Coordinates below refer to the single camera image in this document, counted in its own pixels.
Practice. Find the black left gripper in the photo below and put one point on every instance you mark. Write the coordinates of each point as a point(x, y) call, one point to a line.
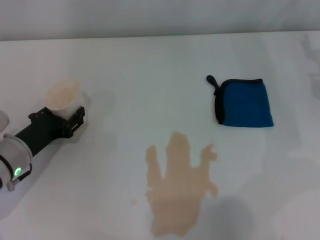
point(42, 132)

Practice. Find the white paper cup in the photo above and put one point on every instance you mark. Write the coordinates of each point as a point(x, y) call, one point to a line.
point(63, 97)

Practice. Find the blue rag with black trim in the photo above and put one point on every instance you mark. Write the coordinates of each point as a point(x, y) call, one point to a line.
point(246, 105)

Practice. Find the brown water stain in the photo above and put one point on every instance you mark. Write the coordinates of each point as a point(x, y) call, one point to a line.
point(175, 195)

